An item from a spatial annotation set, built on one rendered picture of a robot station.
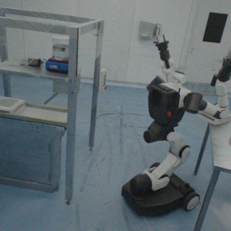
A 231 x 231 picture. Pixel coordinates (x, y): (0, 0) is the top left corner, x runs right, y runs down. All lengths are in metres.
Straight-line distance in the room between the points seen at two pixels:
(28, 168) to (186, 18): 4.55
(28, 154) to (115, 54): 3.84
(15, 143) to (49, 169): 0.40
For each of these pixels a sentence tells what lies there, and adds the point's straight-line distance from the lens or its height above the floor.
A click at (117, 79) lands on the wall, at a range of 5.95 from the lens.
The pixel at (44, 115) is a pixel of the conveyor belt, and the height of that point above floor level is 0.80.
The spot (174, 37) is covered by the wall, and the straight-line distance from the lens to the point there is 5.89.
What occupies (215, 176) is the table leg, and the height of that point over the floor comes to 0.73.
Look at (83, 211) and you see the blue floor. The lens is 2.50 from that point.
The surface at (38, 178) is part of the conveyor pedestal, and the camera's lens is 2.62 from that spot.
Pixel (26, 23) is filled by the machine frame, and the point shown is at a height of 1.60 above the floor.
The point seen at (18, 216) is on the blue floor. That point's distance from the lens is 2.52.
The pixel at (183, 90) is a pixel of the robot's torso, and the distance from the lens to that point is 2.05.
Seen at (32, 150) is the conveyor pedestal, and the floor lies 0.47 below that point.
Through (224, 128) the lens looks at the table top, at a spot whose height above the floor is 0.83.
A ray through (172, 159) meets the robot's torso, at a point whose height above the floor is 0.46.
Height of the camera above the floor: 1.80
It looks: 25 degrees down
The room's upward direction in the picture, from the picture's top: 7 degrees clockwise
